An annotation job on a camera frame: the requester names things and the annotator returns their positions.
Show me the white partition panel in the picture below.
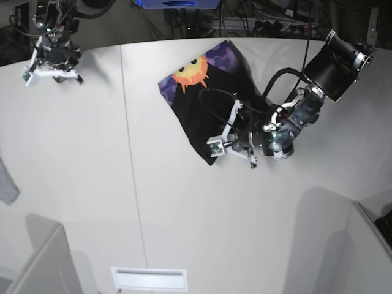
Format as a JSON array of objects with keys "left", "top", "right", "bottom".
[
  {"left": 6, "top": 224, "right": 83, "bottom": 294},
  {"left": 342, "top": 202, "right": 391, "bottom": 293}
]

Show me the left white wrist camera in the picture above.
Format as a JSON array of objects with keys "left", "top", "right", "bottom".
[{"left": 206, "top": 136, "right": 225, "bottom": 157}]

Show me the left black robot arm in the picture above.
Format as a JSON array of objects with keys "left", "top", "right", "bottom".
[{"left": 220, "top": 29, "right": 375, "bottom": 167}]

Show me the grey cloth at left edge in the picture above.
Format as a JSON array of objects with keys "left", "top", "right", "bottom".
[{"left": 0, "top": 161, "right": 20, "bottom": 205}]

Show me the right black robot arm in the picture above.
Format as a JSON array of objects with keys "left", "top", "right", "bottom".
[{"left": 21, "top": 1, "right": 115, "bottom": 86}]

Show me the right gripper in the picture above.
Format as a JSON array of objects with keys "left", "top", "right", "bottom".
[{"left": 38, "top": 39, "right": 84, "bottom": 85}]

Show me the black T-shirt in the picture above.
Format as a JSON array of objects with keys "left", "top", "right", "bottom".
[{"left": 158, "top": 40, "right": 269, "bottom": 165}]

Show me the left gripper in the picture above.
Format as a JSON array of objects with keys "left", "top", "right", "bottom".
[{"left": 225, "top": 100, "right": 271, "bottom": 169}]

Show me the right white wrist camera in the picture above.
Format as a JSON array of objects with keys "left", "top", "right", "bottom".
[{"left": 20, "top": 67, "right": 39, "bottom": 86}]

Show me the left white partition panel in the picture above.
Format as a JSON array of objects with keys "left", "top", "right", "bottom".
[{"left": 6, "top": 224, "right": 83, "bottom": 294}]

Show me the white slotted tray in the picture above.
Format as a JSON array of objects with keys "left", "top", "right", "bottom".
[{"left": 111, "top": 267, "right": 188, "bottom": 292}]

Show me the black keyboard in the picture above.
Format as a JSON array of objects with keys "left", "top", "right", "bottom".
[{"left": 375, "top": 211, "right": 392, "bottom": 246}]

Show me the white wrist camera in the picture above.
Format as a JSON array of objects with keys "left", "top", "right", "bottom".
[
  {"left": 20, "top": 67, "right": 39, "bottom": 86},
  {"left": 206, "top": 136, "right": 225, "bottom": 157}
]

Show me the right white partition panel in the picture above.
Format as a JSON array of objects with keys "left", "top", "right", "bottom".
[{"left": 342, "top": 202, "right": 391, "bottom": 293}]

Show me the blue box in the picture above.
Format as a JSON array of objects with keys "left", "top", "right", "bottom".
[{"left": 135, "top": 0, "right": 221, "bottom": 9}]

